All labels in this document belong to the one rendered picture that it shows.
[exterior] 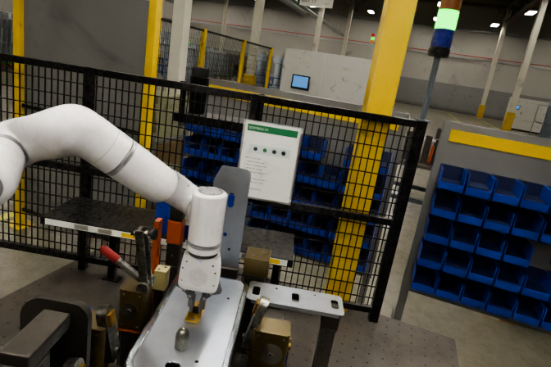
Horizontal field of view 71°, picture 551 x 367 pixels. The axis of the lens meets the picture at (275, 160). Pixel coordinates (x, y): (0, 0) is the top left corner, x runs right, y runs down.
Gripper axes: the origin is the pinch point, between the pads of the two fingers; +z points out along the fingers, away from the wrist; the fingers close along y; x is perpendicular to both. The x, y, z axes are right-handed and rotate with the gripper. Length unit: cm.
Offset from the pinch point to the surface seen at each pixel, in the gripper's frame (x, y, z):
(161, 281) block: 6.1, -12.0, -0.4
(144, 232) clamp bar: -0.1, -15.4, -17.6
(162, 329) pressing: -8.4, -5.9, 3.0
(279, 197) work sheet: 54, 16, -14
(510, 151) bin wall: 139, 143, -36
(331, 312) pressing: 11.1, 37.2, 3.0
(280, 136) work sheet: 54, 13, -38
